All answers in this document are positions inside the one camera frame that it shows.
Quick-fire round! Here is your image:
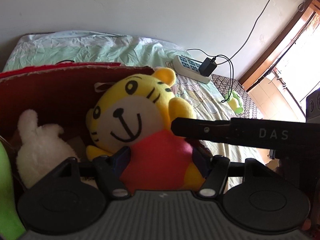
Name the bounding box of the black charger cable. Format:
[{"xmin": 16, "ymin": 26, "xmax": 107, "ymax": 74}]
[{"xmin": 186, "ymin": 48, "xmax": 235, "ymax": 104}]

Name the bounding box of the wooden window frame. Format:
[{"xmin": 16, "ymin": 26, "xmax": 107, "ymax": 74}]
[{"xmin": 239, "ymin": 0, "xmax": 319, "ymax": 91}]

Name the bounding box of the brown patterned mattress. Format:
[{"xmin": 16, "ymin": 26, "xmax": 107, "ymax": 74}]
[{"xmin": 212, "ymin": 74, "xmax": 263, "ymax": 119}]

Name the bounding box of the green bean plush toy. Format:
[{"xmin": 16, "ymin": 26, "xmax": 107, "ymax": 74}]
[{"xmin": 1, "ymin": 144, "xmax": 25, "ymax": 239}]

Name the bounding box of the white power cord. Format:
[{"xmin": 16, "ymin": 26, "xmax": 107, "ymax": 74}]
[{"xmin": 226, "ymin": 0, "xmax": 283, "ymax": 62}]

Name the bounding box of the white power strip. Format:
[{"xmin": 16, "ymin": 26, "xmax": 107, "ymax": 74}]
[{"xmin": 172, "ymin": 55, "xmax": 212, "ymax": 84}]

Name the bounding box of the red cardboard box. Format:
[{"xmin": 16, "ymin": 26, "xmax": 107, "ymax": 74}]
[{"xmin": 1, "ymin": 63, "xmax": 153, "ymax": 154}]

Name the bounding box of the yellow tiger plush toy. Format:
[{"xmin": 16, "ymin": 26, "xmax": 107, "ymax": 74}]
[{"xmin": 86, "ymin": 68, "xmax": 205, "ymax": 192}]

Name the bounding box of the small green frog plush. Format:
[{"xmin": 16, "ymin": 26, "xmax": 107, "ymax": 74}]
[{"xmin": 225, "ymin": 89, "xmax": 245, "ymax": 114}]

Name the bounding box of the black charger plug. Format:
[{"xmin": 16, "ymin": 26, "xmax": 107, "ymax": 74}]
[{"xmin": 199, "ymin": 57, "xmax": 217, "ymax": 77}]

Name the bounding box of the white rabbit plush toy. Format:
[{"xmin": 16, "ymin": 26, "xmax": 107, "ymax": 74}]
[{"xmin": 16, "ymin": 109, "xmax": 76, "ymax": 189}]

